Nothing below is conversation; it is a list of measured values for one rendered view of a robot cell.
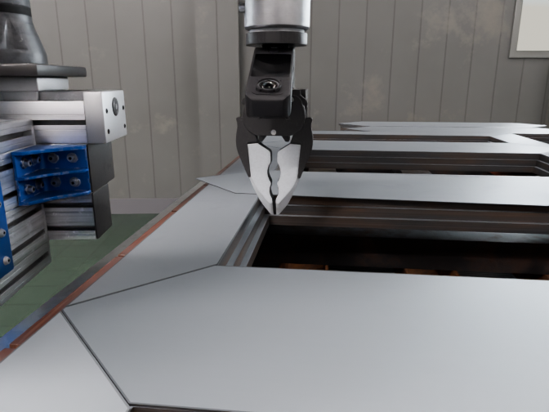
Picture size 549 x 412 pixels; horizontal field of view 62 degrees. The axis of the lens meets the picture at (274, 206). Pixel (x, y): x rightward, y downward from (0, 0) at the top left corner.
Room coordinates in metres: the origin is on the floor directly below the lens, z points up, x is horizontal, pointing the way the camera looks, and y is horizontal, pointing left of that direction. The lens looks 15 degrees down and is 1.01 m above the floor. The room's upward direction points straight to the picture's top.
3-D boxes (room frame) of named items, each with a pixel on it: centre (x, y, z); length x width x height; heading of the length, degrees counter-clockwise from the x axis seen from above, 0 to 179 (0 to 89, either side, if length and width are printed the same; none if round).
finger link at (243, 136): (0.55, 0.02, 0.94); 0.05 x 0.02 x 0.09; 83
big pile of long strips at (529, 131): (1.68, -0.63, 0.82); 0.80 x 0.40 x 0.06; 83
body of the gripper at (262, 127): (0.57, 0.00, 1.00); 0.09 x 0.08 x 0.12; 173
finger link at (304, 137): (0.54, -0.02, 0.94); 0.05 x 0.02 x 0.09; 83
